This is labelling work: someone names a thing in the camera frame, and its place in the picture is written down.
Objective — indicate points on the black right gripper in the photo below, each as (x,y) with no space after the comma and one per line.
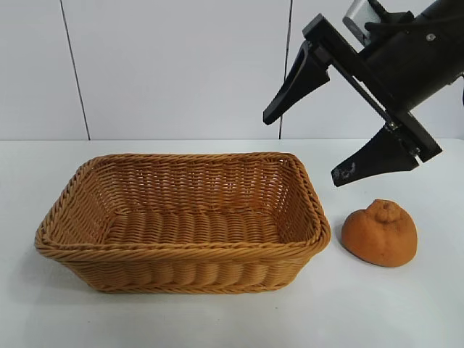
(413,69)

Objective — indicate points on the wrinkled orange fruit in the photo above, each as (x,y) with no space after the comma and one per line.
(377,239)

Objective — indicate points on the woven wicker basket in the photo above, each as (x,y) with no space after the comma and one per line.
(181,232)

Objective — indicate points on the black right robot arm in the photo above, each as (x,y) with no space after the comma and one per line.
(447,7)

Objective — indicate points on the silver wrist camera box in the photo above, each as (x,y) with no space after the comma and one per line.
(357,18)

